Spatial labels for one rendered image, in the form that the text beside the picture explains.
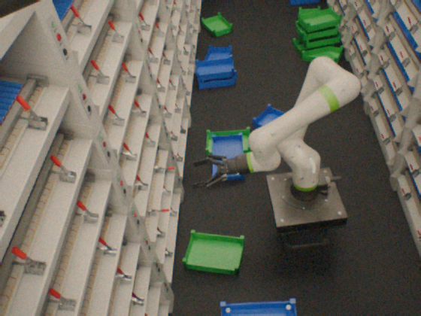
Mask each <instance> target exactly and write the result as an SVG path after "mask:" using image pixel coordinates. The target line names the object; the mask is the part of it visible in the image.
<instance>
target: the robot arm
mask: <svg viewBox="0 0 421 316"><path fill-rule="evenodd" d="M360 90H361V84H360V82H359V79H358V78H357V77H356V76H355V75H353V74H352V73H350V72H348V71H346V70H345V69H343V68H342V67H340V66H339V65H338V64H337V63H336V62H334V61H333V60H332V59H330V58H328V57H326V56H321V57H317V58H316V59H315V60H313V61H312V63H311V64H310V66H309V69H308V71H307V76H306V78H305V81H304V85H303V87H302V89H301V92H300V94H299V97H298V99H297V102H296V103H295V106H294V108H292V109H291V110H289V111H287V112H286V113H285V114H283V115H281V116H280V117H279V118H278V119H276V120H275V121H273V122H271V123H269V124H267V125H265V126H263V127H261V128H259V129H256V130H254V131H253V132H251V133H250V136H249V138H248V146H249V148H250V149H251V151H252V152H249V153H243V154H239V155H236V156H235V157H234V158H231V159H227V156H219V155H214V154H208V157H207V158H204V159H201V160H196V161H193V162H192V164H193V165H194V166H202V165H205V164H208V163H212V164H214V165H216V166H217V172H216V174H215V175H214V176H212V177H211V178H210V179H209V180H208V181H199V182H194V184H190V186H191V188H192V189H197V188H205V187H206V188H207V189H208V190H212V189H213V188H215V187H216V186H218V185H220V184H221V183H223V182H224V181H227V180H228V178H227V177H226V176H227V175H235V174H239V175H244V174H248V173H252V172H261V171H273V170H275V169H276V168H277V167H278V166H279V165H280V161H281V158H280V157H282V158H283V159H284V160H285V161H286V163H287V164H288V165H289V166H290V167H291V169H292V181H293V182H292V183H291V185H290V193H291V194H292V196H293V197H294V198H295V199H297V200H299V201H302V202H309V201H313V200H315V199H316V198H317V197H318V196H319V194H321V195H323V196H326V194H328V187H330V186H331V185H328V184H330V182H332V181H340V180H341V176H336V177H331V178H330V177H329V176H325V175H324V174H321V175H320V155H319V154H318V153H317V152H316V151H315V150H313V149H312V148H310V147H308V146H307V145H306V144H305V143H304V142H303V138H304V134H305V133H306V130H307V127H308V125H309V124H310V123H312V122H314V121H316V120H318V119H320V118H322V117H324V116H326V115H328V114H330V113H332V112H333V111H336V110H338V109H339V108H341V107H343V106H344V105H346V104H347V103H349V102H351V101H353V100H354V99H355V98H356V97H357V96H358V95H359V93H360ZM217 160H219V161H217ZM220 161H222V162H220Z"/></svg>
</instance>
